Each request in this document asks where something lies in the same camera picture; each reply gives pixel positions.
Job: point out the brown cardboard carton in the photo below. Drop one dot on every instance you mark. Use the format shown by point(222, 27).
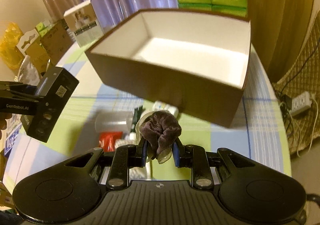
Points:
point(46, 50)

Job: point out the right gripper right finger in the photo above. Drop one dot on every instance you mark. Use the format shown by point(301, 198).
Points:
point(178, 152)

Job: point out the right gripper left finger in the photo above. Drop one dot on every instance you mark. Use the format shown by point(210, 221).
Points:
point(142, 153)

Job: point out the yellow plastic bag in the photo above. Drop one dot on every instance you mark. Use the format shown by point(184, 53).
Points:
point(10, 36)

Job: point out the brown curtain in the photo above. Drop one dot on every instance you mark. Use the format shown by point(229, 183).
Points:
point(279, 28)

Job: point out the red snack packet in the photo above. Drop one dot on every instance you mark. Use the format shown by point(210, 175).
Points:
point(107, 140)

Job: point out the white photo product box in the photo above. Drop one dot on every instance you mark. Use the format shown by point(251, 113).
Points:
point(83, 23)

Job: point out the plaid tablecloth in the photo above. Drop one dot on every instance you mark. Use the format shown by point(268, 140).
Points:
point(257, 130)

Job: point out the person's left hand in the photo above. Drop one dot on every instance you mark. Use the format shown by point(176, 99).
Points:
point(4, 116)

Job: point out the brown velvet scrunchie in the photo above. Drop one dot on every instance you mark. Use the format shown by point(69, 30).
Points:
point(160, 129)

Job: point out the quilted beige chair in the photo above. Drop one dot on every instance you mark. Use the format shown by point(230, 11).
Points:
point(298, 91)

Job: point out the cotton swab bag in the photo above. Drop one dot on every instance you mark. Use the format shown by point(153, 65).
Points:
point(135, 173)

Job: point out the dark green cream tube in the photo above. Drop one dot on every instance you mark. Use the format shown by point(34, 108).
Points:
point(136, 117)

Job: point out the white pill bottle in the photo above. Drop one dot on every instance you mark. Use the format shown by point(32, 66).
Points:
point(159, 105)

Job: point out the clear plastic case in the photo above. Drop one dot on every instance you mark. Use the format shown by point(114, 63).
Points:
point(114, 121)

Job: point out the large brown cardboard box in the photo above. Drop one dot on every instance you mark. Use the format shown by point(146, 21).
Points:
point(194, 60)

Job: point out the white power strip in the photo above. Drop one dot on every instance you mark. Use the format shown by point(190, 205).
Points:
point(300, 103)

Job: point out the black product box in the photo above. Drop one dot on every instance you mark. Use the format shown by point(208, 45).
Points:
point(53, 92)

